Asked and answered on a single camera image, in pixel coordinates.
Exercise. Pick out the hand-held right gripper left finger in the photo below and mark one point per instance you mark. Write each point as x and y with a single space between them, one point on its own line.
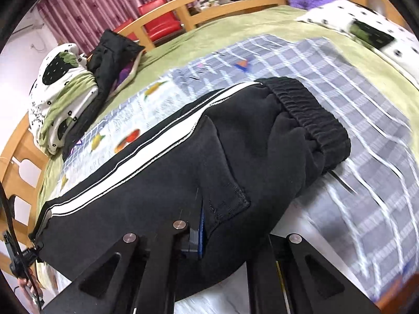
200 235

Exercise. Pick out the red chair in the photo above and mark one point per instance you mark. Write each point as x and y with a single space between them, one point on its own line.
160 16
126 27

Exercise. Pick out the black pants with white stripe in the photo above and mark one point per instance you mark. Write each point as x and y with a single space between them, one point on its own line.
183 170

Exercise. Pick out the white strawberry print pillow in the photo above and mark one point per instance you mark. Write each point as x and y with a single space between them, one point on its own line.
347 16

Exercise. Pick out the grey checked blanket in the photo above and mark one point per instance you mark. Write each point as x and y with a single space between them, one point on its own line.
343 81

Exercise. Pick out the maroon curtain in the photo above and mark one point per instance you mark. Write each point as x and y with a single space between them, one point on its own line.
98 0

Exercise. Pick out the folded white strawberry print quilt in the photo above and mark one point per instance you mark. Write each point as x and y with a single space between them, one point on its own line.
62 104

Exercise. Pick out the wooden bed frame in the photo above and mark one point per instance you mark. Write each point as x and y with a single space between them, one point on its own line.
189 16

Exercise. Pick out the black jacket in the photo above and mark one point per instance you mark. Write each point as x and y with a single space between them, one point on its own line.
108 59

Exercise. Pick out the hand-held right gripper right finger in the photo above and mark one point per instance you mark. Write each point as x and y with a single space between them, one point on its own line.
262 279

